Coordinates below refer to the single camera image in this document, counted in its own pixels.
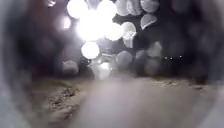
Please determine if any pale grey paved path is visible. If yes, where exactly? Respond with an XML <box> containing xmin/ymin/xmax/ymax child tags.
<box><xmin>68</xmin><ymin>77</ymin><xmax>224</xmax><ymax>128</ymax></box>

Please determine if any dark rough ground strip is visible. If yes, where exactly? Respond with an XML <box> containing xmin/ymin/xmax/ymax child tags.
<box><xmin>28</xmin><ymin>78</ymin><xmax>88</xmax><ymax>128</ymax></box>

